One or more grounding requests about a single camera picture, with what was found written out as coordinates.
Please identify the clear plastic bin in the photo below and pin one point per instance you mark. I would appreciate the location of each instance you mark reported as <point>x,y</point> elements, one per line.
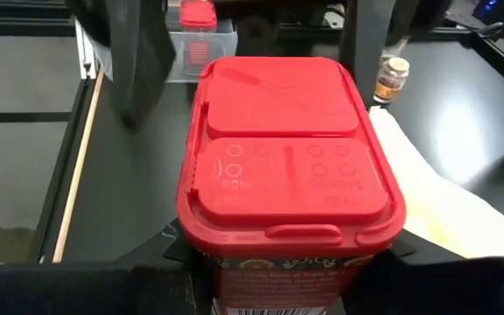
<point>226,57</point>

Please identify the red-lid spice container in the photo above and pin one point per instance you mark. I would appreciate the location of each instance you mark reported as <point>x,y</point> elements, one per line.
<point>197,17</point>
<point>287,166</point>

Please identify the small cork-top glass jar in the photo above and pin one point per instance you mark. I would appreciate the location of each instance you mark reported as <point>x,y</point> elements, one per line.
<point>391,81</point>

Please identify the yellow folded cloth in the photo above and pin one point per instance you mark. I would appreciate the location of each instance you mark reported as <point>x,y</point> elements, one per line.
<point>453,210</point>

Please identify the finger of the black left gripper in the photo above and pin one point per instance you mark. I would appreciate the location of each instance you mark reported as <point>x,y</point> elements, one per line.
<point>142,57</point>
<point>366,44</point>

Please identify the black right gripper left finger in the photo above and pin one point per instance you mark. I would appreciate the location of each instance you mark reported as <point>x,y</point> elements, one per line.
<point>164,280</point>

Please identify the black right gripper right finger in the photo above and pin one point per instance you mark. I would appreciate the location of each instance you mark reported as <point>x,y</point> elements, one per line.
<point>409,284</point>

